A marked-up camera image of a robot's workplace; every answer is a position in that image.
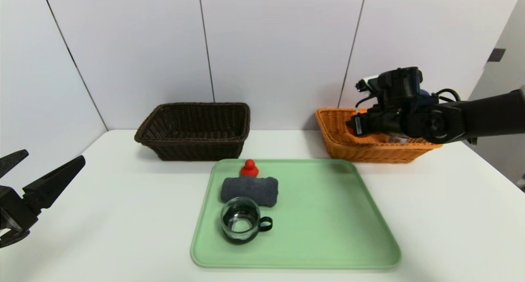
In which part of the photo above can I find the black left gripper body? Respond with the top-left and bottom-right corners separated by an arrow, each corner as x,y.
0,185 -> 39,233

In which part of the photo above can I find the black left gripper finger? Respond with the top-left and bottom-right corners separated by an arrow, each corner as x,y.
0,149 -> 29,179
22,155 -> 86,215

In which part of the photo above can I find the glass cup with black holder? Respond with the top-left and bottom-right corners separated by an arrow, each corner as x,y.
220,197 -> 273,245

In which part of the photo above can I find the dark brown wicker basket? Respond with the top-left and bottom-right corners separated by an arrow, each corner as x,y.
134,102 -> 251,161

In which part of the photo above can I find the orange wicker basket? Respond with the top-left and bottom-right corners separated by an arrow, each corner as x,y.
315,108 -> 443,164

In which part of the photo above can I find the grey rolled towel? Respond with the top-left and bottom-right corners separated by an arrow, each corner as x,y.
220,176 -> 279,208

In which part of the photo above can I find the red rubber duck toy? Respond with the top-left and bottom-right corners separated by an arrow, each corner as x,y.
240,159 -> 259,177

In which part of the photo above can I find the light green plastic tray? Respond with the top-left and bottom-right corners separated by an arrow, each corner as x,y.
190,159 -> 402,269

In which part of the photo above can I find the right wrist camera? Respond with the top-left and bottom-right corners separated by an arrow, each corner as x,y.
355,67 -> 423,107

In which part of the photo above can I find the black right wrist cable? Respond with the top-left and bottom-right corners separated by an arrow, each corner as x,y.
434,88 -> 462,105

